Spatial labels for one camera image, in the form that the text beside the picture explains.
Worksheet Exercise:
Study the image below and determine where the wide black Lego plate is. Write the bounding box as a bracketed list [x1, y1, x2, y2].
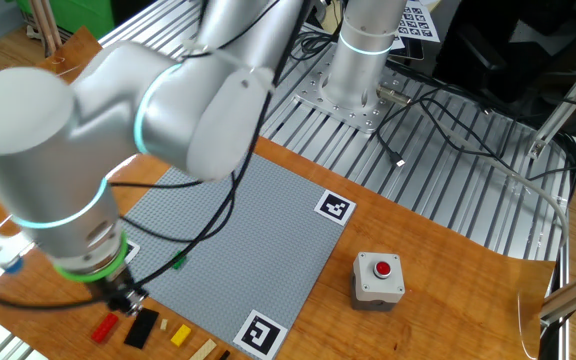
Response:
[123, 307, 161, 350]

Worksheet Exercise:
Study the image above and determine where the orange wooden board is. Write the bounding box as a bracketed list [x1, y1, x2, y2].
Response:
[0, 24, 557, 360]

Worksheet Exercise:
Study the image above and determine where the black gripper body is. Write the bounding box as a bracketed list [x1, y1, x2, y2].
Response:
[92, 269, 142, 307]

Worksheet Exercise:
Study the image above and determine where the black cable coil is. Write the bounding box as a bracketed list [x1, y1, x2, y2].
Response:
[290, 27, 342, 64]

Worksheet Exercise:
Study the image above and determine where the long tan Lego brick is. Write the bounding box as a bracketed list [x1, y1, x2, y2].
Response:
[187, 338, 218, 360]

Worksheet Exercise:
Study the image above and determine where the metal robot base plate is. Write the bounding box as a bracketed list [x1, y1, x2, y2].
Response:
[292, 39, 404, 135]

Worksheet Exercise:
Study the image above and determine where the wooden stick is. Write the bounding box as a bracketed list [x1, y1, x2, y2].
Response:
[41, 0, 64, 50]
[27, 0, 53, 54]

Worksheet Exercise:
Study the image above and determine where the red push button box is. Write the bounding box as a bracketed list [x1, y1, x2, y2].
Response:
[350, 251, 407, 312]

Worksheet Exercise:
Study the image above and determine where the aluminium frame profile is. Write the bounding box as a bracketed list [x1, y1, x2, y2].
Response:
[527, 39, 576, 160]
[537, 259, 576, 326]

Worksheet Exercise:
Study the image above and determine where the black USB cable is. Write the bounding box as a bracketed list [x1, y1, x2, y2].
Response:
[375, 89, 576, 184]

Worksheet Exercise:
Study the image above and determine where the paper fiducial marker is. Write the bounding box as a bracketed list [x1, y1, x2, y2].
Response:
[123, 240, 142, 265]
[232, 309, 289, 360]
[313, 189, 358, 227]

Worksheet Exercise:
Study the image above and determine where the yellow Lego brick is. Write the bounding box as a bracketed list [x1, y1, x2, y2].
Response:
[169, 323, 193, 348]

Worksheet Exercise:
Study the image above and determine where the red Lego brick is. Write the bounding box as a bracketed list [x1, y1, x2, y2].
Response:
[90, 311, 120, 345]

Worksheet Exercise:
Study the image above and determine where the black fabric chair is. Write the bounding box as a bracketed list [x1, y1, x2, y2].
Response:
[432, 0, 576, 136]

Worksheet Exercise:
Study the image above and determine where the green storage box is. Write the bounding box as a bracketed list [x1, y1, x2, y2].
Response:
[15, 0, 117, 40]

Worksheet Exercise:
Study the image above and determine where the printed marker sheet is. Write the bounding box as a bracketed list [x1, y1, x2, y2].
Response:
[390, 0, 442, 44]

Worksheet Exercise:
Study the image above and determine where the grey Lego baseplate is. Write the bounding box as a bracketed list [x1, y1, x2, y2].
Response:
[117, 152, 358, 360]

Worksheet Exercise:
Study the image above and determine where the grey cable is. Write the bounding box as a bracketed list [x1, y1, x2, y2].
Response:
[432, 122, 569, 251]

